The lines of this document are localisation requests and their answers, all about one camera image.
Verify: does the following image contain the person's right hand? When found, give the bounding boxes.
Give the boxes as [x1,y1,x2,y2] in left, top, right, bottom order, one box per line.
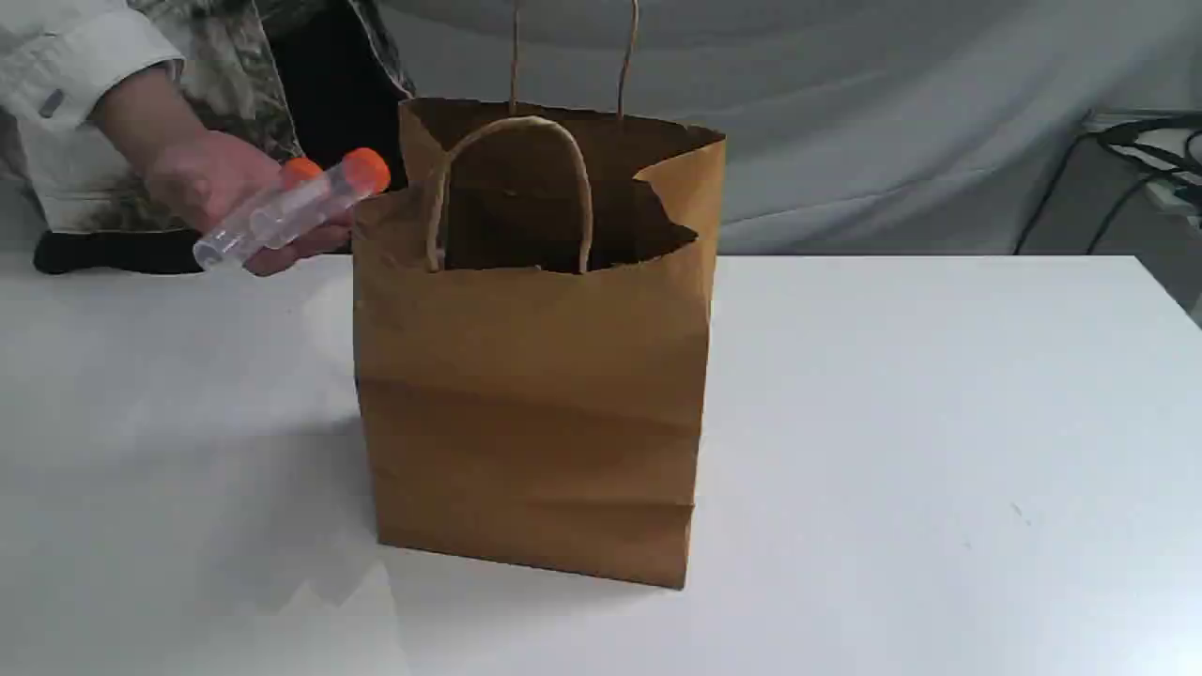
[123,129,351,277]

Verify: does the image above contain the black cables at right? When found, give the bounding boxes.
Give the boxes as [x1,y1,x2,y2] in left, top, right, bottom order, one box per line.
[1014,115,1202,256]

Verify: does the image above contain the person torso camouflage jacket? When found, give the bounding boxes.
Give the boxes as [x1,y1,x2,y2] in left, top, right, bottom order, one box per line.
[1,1,415,275]

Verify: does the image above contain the person's right forearm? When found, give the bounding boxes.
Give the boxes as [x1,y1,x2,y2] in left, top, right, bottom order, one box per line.
[87,65,206,172]

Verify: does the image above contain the orange-capped clear tube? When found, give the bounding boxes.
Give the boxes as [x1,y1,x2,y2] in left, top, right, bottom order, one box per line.
[249,148,392,250]
[194,158,331,269]

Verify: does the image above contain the brown paper bag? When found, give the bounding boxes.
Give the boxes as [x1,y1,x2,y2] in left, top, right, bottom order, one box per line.
[353,2,726,591]

